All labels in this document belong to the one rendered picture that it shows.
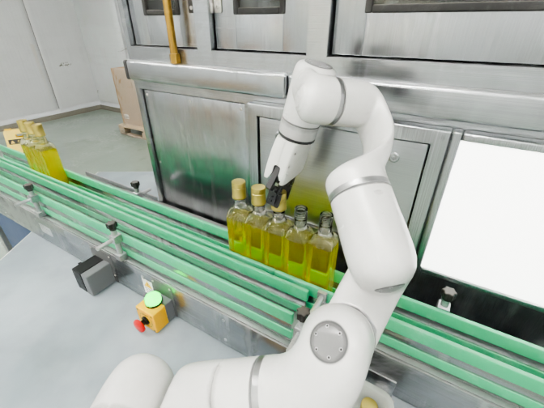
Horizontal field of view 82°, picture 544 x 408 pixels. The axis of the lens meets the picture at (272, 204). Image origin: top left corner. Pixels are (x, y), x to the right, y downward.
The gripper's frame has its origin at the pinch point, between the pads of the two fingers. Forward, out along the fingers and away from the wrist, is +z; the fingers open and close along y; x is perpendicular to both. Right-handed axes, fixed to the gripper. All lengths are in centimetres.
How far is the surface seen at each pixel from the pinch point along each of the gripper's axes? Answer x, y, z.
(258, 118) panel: -16.6, -12.8, -8.3
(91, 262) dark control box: -47, 19, 46
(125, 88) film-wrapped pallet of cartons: -363, -230, 147
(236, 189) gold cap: -10.2, 1.6, 3.9
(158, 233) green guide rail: -31.1, 6.8, 30.3
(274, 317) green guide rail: 12.7, 13.1, 20.8
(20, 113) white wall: -541, -164, 244
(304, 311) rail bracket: 18.2, 14.7, 10.5
